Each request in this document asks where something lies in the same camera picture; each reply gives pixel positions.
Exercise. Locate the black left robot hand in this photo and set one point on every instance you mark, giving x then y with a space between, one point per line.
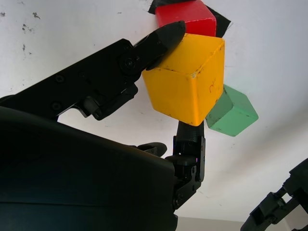
272 207

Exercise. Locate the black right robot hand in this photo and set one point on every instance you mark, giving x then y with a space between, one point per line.
72 180

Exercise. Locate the green wooden block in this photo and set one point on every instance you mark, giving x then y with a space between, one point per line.
231 113

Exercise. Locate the yellow wooden block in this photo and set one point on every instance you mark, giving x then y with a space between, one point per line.
180 84

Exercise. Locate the red wooden block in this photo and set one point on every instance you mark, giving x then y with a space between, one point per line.
192 14

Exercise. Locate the black tape strip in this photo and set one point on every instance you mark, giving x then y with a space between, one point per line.
222 21

